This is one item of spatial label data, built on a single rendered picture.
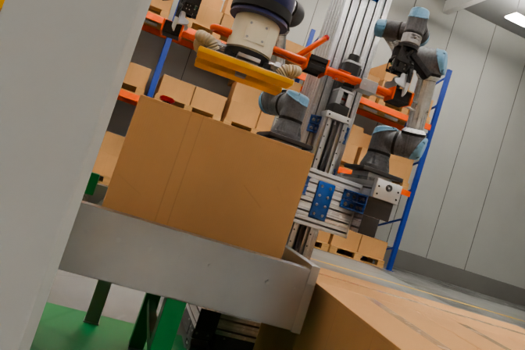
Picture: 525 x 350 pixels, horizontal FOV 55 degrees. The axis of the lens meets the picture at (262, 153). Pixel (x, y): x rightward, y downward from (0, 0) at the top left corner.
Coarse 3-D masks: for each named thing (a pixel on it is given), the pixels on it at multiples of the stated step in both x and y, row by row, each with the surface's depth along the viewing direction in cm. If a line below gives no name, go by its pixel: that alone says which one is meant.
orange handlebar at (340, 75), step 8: (216, 24) 178; (184, 32) 204; (216, 32) 182; (224, 32) 179; (192, 40) 205; (280, 48) 182; (280, 56) 187; (288, 56) 183; (296, 56) 183; (328, 72) 186; (336, 72) 186; (344, 72) 187; (344, 80) 189; (352, 80) 187; (360, 80) 187; (384, 88) 189; (384, 96) 194
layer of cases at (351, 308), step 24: (336, 288) 168; (360, 288) 187; (384, 288) 211; (312, 312) 162; (336, 312) 146; (360, 312) 139; (384, 312) 151; (408, 312) 166; (432, 312) 185; (456, 312) 208; (264, 336) 197; (288, 336) 174; (312, 336) 156; (336, 336) 142; (360, 336) 129; (384, 336) 119; (408, 336) 128; (432, 336) 139; (456, 336) 152; (480, 336) 167; (504, 336) 185
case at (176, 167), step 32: (128, 128) 158; (160, 128) 159; (192, 128) 161; (224, 128) 163; (128, 160) 157; (160, 160) 159; (192, 160) 161; (224, 160) 163; (256, 160) 165; (288, 160) 167; (128, 192) 157; (160, 192) 159; (192, 192) 161; (224, 192) 163; (256, 192) 165; (288, 192) 167; (192, 224) 161; (224, 224) 163; (256, 224) 165; (288, 224) 167
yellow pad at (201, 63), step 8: (200, 64) 186; (208, 64) 185; (216, 64) 186; (216, 72) 191; (224, 72) 186; (232, 72) 186; (240, 80) 192; (248, 80) 188; (256, 80) 188; (256, 88) 197; (264, 88) 192; (272, 88) 189; (280, 88) 190
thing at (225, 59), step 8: (200, 48) 165; (208, 48) 166; (200, 56) 173; (208, 56) 169; (216, 56) 166; (224, 56) 167; (232, 56) 169; (224, 64) 173; (232, 64) 169; (240, 64) 168; (248, 64) 168; (264, 64) 174; (240, 72) 177; (248, 72) 173; (256, 72) 169; (264, 72) 169; (272, 72) 170; (264, 80) 178; (272, 80) 174; (280, 80) 170; (288, 80) 171
